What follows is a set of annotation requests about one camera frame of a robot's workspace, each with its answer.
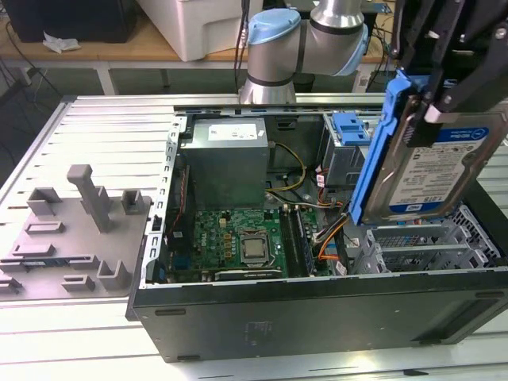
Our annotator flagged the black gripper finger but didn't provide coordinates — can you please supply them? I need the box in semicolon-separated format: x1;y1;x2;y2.
391;0;445;105
404;37;508;148

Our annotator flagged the hard disk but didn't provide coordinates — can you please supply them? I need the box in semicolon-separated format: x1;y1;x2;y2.
348;67;508;228

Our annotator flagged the metal disk bay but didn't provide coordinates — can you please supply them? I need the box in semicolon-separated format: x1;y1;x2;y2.
352;224;501;275

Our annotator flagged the blue plastic drive latch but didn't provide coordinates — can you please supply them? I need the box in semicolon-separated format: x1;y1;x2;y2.
332;112;376;147

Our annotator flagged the metal optical drive cage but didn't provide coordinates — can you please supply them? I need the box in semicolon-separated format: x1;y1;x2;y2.
319;110;388;191

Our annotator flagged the black RAM slot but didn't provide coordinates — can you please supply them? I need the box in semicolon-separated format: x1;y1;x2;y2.
293;205;310;278
286;204;303;279
279;204;297;279

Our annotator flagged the grey power supply unit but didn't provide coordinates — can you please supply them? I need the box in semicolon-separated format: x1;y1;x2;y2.
179;117;275;210

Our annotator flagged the white printer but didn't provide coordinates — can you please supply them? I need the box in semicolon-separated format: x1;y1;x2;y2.
137;0;263;63

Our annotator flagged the silver CPU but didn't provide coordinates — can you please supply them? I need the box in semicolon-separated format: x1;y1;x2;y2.
242;237;268;259

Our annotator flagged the CPU socket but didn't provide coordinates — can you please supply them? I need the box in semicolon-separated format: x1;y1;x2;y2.
236;228;279;268

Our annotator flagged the green motherboard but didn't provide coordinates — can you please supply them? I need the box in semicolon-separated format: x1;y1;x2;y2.
166;206;318;283

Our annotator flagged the black open PC case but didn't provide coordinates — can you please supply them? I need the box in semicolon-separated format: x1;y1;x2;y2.
125;91;508;364

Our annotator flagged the black case fan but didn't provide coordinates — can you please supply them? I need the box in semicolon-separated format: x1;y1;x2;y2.
165;162;196;255

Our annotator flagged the wooden desk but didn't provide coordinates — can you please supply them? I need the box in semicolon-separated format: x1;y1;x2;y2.
0;0;402;96

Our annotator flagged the black computer tower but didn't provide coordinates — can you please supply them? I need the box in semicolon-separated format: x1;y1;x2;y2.
7;0;138;44

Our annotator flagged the crumpled white paper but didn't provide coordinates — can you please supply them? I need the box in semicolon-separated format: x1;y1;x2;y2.
42;31;83;55

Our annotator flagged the grey parts rack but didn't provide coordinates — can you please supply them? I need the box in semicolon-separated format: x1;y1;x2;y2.
0;164;154;302

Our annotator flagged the green RAM stick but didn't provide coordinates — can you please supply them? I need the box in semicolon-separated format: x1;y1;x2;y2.
19;257;71;271

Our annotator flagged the yellow black power cable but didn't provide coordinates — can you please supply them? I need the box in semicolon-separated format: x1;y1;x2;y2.
264;141;307;196

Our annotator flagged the white orange wire bundle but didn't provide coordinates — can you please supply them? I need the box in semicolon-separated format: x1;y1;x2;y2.
295;196;346;211

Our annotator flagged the black cable bundle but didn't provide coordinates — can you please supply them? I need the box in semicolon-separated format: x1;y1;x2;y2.
311;194;355;277

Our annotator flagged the orange yellow wire bundle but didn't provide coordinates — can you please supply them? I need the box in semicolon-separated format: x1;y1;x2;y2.
315;220;352;263

